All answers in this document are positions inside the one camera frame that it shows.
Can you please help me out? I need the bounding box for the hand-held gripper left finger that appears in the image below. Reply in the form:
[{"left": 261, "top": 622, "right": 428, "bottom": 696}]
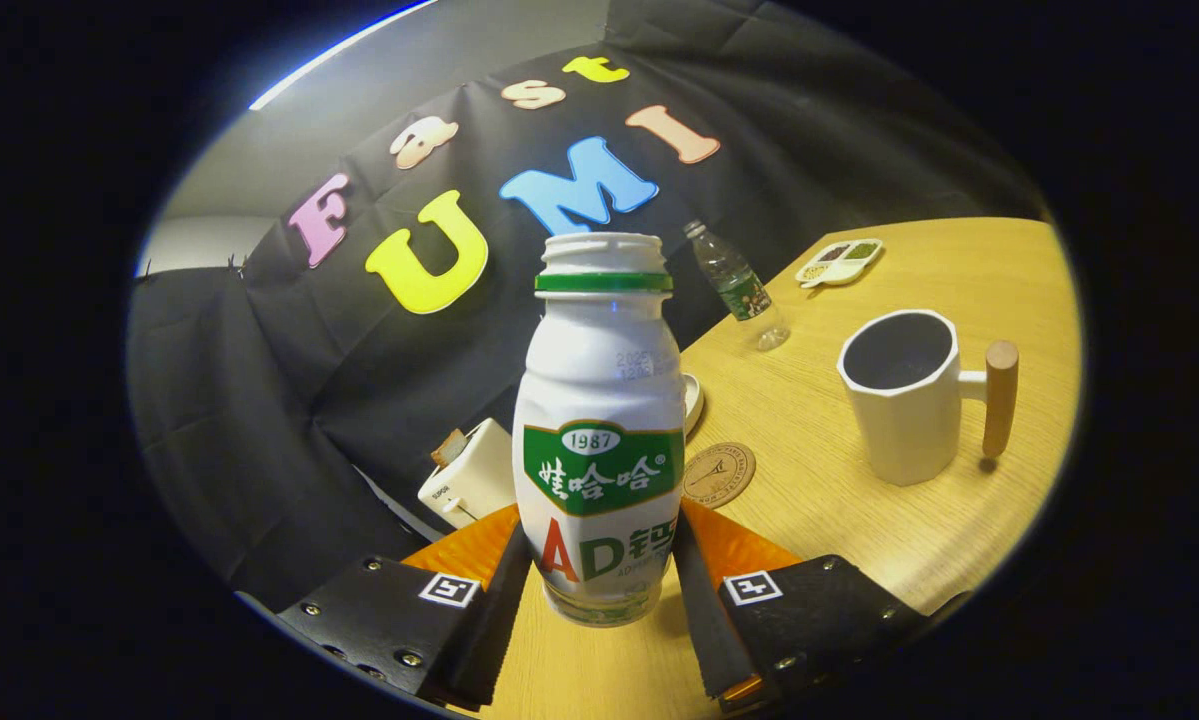
[{"left": 274, "top": 503, "right": 533, "bottom": 713}]

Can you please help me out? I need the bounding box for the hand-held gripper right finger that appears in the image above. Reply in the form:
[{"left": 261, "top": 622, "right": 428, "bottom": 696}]
[{"left": 671, "top": 498, "right": 930, "bottom": 714}]

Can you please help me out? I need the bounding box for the round cork coaster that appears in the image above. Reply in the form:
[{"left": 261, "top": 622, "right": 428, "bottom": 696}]
[{"left": 682, "top": 442, "right": 757, "bottom": 510}]

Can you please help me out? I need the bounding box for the white juice bottle green label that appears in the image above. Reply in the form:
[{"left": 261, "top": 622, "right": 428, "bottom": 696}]
[{"left": 512, "top": 232, "right": 687, "bottom": 629}]

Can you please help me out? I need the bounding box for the white cup wooden handle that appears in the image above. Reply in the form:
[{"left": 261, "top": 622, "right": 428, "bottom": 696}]
[{"left": 837, "top": 309, "right": 1020, "bottom": 488}]

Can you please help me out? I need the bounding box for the clear plastic water bottle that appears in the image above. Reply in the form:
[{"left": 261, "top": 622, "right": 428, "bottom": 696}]
[{"left": 683, "top": 220, "right": 791, "bottom": 352}]

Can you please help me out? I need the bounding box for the white toaster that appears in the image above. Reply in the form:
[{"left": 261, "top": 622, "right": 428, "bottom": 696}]
[{"left": 418, "top": 418, "right": 516, "bottom": 529}]

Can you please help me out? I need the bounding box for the wooden table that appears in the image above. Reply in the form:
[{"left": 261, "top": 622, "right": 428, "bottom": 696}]
[{"left": 459, "top": 217, "right": 1082, "bottom": 720}]

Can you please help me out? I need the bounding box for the black backdrop cloth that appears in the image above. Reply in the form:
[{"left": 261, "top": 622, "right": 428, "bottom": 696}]
[{"left": 127, "top": 0, "right": 1050, "bottom": 613}]

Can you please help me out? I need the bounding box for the white divided bean dish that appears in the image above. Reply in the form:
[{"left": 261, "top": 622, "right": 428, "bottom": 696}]
[{"left": 795, "top": 238, "right": 884, "bottom": 289}]

